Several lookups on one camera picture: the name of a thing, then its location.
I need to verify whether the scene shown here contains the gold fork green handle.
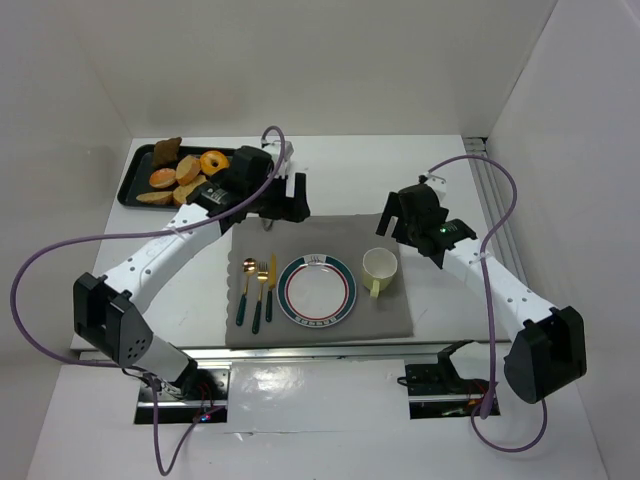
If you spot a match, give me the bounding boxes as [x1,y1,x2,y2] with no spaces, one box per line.
[251,262,269,335]

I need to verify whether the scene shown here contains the aluminium rail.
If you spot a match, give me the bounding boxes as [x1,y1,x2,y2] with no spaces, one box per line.
[463,137,527,283]
[78,341,511,362]

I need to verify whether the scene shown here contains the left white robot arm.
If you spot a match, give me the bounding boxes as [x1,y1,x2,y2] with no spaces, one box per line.
[73,141,310,396]

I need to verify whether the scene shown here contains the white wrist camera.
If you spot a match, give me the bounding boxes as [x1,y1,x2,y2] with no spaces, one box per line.
[261,140,294,180]
[419,172,447,200]

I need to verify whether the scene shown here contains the pale yellow mug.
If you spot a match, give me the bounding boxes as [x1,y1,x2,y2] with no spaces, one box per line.
[361,247,398,298]

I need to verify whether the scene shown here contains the round sliced bun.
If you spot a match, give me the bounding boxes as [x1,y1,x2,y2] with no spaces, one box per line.
[175,155,201,186]

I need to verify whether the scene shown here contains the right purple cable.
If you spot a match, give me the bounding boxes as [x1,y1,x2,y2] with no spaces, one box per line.
[423,154,548,454]

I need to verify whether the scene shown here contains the black baking tray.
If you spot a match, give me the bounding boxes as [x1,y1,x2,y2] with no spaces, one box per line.
[117,144,235,211]

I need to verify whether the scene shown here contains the aluminium rail right side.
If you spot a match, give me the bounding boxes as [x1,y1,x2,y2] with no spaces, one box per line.
[463,137,527,283]

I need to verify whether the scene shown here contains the gold spoon green handle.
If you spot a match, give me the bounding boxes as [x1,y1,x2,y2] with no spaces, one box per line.
[235,258,257,326]

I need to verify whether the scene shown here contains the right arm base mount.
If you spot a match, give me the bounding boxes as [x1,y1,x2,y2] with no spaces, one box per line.
[396,340,489,420]

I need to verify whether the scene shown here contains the white plate teal red rim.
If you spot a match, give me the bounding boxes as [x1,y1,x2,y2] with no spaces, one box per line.
[276,254,357,329]

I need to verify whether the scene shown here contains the purple cable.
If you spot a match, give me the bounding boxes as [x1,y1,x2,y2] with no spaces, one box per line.
[9,125,287,477]
[423,154,548,454]

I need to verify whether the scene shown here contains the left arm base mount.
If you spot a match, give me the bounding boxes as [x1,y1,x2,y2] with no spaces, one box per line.
[157,364,231,425]

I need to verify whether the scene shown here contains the aluminium rail front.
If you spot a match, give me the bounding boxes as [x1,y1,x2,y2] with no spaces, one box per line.
[78,341,511,362]

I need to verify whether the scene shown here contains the gold knife green handle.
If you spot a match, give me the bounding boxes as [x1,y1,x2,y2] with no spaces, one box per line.
[265,254,277,323]

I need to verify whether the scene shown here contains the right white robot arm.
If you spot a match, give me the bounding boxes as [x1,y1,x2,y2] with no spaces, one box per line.
[376,184,587,404]

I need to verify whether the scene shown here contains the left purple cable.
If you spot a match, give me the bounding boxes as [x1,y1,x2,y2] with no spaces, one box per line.
[9,125,287,477]

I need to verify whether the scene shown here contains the brown croissant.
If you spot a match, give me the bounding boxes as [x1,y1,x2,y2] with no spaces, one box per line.
[151,137,182,168]

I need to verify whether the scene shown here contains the grey cloth placemat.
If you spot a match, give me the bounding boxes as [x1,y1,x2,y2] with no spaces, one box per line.
[225,214,414,348]

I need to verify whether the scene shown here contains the long baguette slice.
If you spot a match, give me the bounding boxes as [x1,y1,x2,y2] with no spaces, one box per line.
[136,191,173,205]

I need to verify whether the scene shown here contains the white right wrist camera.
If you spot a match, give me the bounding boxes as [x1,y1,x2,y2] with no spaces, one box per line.
[419,172,447,200]

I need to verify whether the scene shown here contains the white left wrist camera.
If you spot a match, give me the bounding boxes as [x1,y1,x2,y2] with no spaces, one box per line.
[261,140,294,180]

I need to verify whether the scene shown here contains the glazed orange donut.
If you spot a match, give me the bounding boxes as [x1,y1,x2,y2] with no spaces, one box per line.
[200,150,230,176]

